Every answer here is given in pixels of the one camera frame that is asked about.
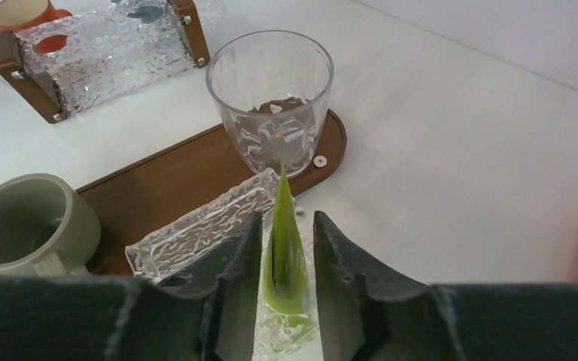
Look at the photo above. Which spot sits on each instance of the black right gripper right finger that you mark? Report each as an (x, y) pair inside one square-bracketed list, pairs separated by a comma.
[(369, 311)]

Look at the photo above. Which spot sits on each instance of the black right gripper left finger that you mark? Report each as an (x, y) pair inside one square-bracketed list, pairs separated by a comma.
[(206, 311)]

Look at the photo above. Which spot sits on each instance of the clear textured acrylic holder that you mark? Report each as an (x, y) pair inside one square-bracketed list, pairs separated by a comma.
[(176, 245)]

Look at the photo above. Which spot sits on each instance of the green toothpaste tube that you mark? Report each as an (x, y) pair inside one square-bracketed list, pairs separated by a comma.
[(285, 274)]

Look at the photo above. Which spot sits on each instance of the grey ceramic cup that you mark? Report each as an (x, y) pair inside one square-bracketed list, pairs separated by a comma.
[(46, 228)]

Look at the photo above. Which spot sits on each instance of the clear glass tumbler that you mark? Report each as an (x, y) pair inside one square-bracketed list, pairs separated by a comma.
[(271, 89)]

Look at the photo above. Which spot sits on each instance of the orange ceramic cup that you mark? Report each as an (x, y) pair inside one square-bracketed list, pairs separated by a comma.
[(17, 15)]

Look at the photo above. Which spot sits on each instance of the brown oval wooden tray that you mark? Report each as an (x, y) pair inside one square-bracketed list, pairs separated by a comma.
[(152, 192)]

